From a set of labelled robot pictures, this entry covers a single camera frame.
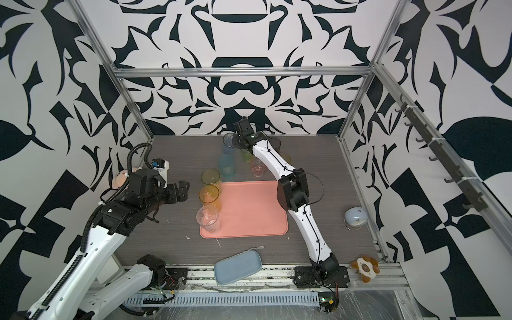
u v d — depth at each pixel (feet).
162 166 2.08
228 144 3.16
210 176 2.93
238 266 2.49
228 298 2.34
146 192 1.73
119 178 3.08
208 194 2.79
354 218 2.68
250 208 3.00
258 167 3.44
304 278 2.41
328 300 2.34
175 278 2.45
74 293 1.29
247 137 2.48
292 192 2.09
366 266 2.44
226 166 3.12
